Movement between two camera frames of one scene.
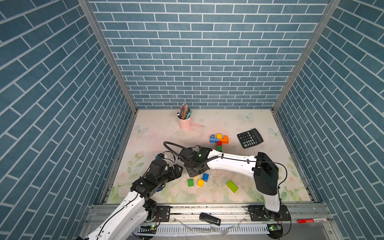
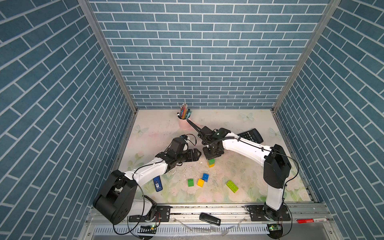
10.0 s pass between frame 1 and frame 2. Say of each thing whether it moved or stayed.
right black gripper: moved
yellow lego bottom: stayed
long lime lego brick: stayed
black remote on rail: stayed
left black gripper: moved
